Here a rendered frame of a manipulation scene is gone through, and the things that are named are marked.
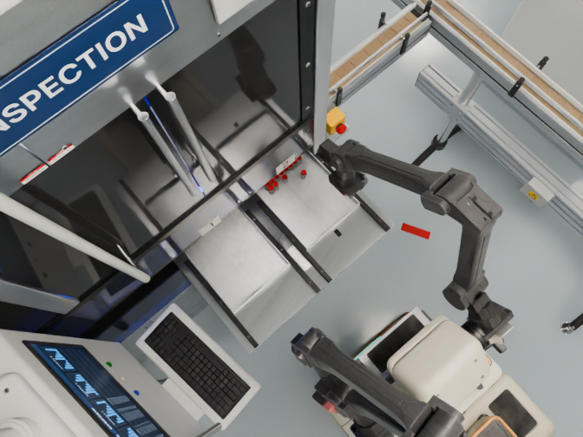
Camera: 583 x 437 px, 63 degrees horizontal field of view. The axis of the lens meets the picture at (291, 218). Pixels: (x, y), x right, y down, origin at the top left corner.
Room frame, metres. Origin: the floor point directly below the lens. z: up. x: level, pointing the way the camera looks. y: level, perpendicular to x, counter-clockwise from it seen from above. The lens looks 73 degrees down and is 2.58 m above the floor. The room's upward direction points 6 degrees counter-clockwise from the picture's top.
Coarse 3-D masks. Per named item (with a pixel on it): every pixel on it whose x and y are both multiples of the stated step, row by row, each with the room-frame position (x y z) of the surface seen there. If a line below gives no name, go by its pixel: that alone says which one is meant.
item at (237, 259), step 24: (240, 216) 0.55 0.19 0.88; (216, 240) 0.47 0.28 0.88; (240, 240) 0.46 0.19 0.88; (264, 240) 0.45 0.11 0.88; (216, 264) 0.38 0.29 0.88; (240, 264) 0.37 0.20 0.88; (264, 264) 0.36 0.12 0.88; (288, 264) 0.34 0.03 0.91; (216, 288) 0.29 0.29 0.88; (240, 288) 0.28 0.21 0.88
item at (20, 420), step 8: (0, 424) -0.05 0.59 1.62; (8, 424) -0.05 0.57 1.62; (16, 424) -0.05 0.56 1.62; (24, 424) -0.05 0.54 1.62; (32, 424) -0.05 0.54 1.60; (0, 432) -0.06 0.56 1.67; (8, 432) -0.06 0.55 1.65; (16, 432) -0.06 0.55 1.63; (24, 432) -0.06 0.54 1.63; (32, 432) -0.07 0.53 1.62; (40, 432) -0.07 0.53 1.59
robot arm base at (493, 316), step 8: (488, 304) 0.10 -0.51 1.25; (496, 304) 0.10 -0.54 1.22; (472, 312) 0.09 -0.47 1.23; (480, 312) 0.08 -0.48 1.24; (488, 312) 0.08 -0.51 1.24; (496, 312) 0.08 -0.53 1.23; (504, 312) 0.08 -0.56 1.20; (512, 312) 0.08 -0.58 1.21; (472, 320) 0.07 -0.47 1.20; (480, 320) 0.07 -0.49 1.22; (488, 320) 0.06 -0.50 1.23; (496, 320) 0.06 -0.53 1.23; (504, 320) 0.06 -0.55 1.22; (480, 328) 0.05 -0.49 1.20; (488, 328) 0.04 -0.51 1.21; (496, 328) 0.04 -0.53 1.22; (488, 336) 0.02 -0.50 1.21
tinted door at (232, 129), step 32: (288, 0) 0.72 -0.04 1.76; (256, 32) 0.67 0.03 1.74; (288, 32) 0.72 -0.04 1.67; (192, 64) 0.58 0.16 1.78; (224, 64) 0.62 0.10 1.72; (256, 64) 0.66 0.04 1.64; (288, 64) 0.72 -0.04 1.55; (160, 96) 0.53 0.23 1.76; (192, 96) 0.57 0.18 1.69; (224, 96) 0.61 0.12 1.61; (256, 96) 0.65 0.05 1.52; (288, 96) 0.71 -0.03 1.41; (224, 128) 0.59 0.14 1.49; (256, 128) 0.64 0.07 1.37; (288, 128) 0.71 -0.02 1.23; (192, 160) 0.53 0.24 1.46; (224, 160) 0.57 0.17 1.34
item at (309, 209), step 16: (304, 160) 0.75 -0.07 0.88; (288, 176) 0.69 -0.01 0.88; (320, 176) 0.67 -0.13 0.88; (256, 192) 0.62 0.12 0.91; (288, 192) 0.62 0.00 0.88; (304, 192) 0.62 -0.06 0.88; (320, 192) 0.61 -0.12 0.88; (336, 192) 0.60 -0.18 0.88; (272, 208) 0.57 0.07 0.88; (288, 208) 0.56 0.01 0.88; (304, 208) 0.55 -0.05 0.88; (320, 208) 0.55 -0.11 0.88; (336, 208) 0.54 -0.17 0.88; (352, 208) 0.52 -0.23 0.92; (288, 224) 0.50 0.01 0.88; (304, 224) 0.49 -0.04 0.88; (320, 224) 0.49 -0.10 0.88; (336, 224) 0.47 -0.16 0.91; (304, 240) 0.43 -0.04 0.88
